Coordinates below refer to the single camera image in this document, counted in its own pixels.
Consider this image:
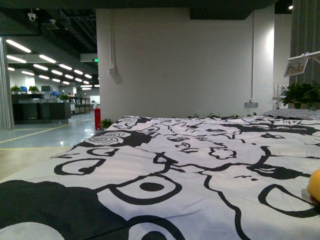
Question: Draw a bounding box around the orange plush toy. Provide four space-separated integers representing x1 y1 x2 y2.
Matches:
307 169 320 206

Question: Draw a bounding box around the left small potted plant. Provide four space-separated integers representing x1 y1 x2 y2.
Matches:
100 118 114 129

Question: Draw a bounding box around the black and white patterned quilt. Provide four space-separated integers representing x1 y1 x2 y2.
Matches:
0 115 320 240

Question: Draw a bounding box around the striped grey pillow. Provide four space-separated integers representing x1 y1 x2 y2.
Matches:
261 108 320 120

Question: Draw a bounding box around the dark reception counter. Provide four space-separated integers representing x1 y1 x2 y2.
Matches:
11 94 71 124

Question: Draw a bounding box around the large potted green plant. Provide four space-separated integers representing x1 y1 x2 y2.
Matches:
282 82 320 109

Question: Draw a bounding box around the hanging picture card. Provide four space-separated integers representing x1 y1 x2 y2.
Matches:
284 58 308 77

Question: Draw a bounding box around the white wall junction box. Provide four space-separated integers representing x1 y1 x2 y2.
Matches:
108 67 117 76

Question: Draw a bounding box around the wall power outlet strip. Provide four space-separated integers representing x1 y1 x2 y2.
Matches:
244 102 259 108

